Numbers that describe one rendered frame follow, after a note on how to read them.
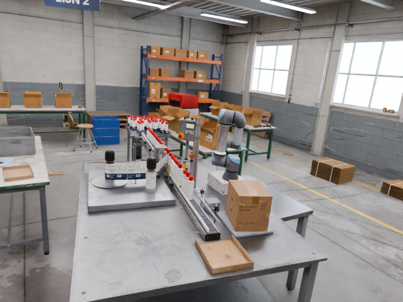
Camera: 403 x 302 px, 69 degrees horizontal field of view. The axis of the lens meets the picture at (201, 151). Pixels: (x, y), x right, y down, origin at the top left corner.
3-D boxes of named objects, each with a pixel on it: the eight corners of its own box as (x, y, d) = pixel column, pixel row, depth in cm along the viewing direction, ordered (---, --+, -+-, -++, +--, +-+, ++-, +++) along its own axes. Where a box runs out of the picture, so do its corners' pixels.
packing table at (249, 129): (197, 139, 831) (198, 112, 810) (220, 138, 871) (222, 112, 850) (244, 163, 649) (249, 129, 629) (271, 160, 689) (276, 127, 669)
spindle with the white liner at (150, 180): (144, 189, 254) (145, 156, 247) (155, 188, 258) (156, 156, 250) (146, 193, 246) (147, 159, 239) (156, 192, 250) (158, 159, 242)
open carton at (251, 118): (237, 122, 696) (239, 106, 686) (252, 122, 715) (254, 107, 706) (247, 126, 660) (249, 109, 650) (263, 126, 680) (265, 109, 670)
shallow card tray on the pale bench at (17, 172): (2, 170, 292) (2, 166, 291) (29, 167, 305) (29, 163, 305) (4, 181, 265) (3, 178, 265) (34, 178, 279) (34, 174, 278)
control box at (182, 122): (180, 137, 277) (182, 117, 272) (198, 139, 273) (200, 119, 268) (177, 139, 268) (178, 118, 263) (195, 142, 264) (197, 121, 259)
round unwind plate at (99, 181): (92, 177, 272) (92, 175, 272) (125, 175, 283) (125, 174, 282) (92, 190, 244) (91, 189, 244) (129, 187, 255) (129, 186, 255)
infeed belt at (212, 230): (156, 162, 342) (157, 159, 341) (164, 162, 345) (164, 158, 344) (206, 239, 194) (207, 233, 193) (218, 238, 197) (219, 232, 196)
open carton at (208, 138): (193, 145, 457) (195, 121, 447) (218, 142, 486) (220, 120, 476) (207, 151, 427) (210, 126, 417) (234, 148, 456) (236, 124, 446)
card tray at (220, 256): (195, 244, 189) (195, 238, 188) (231, 239, 198) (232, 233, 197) (211, 274, 162) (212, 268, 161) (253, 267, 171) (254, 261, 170)
